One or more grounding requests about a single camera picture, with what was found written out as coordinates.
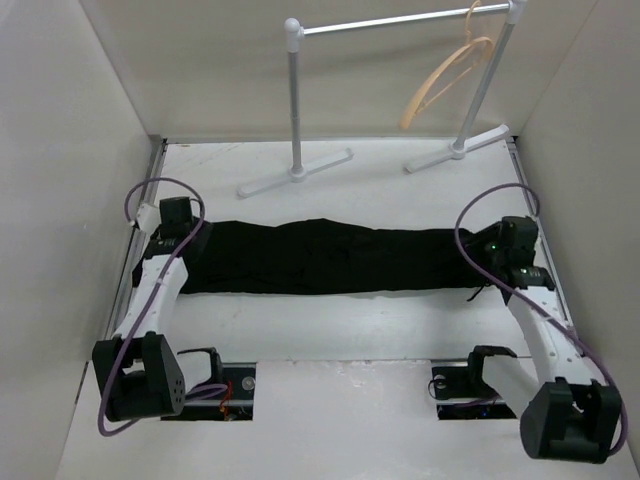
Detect black trousers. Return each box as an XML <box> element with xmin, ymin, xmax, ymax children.
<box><xmin>181</xmin><ymin>219</ymin><xmax>486</xmax><ymax>295</ymax></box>

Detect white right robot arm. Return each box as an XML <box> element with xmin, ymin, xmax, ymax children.
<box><xmin>463</xmin><ymin>216</ymin><xmax>623</xmax><ymax>464</ymax></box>

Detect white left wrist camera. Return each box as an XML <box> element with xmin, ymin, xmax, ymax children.
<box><xmin>130</xmin><ymin>203</ymin><xmax>161</xmax><ymax>235</ymax></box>

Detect beige plastic hanger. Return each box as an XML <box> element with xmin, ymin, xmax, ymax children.
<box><xmin>398</xmin><ymin>1</ymin><xmax>495</xmax><ymax>130</ymax></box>

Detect white clothes rack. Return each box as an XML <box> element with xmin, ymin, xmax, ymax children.
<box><xmin>236</xmin><ymin>1</ymin><xmax>526</xmax><ymax>199</ymax></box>

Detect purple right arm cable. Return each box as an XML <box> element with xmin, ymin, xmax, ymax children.
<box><xmin>454</xmin><ymin>182</ymin><xmax>629</xmax><ymax>454</ymax></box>

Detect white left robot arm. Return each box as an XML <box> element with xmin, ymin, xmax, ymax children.
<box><xmin>92</xmin><ymin>197</ymin><xmax>228</xmax><ymax>422</ymax></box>

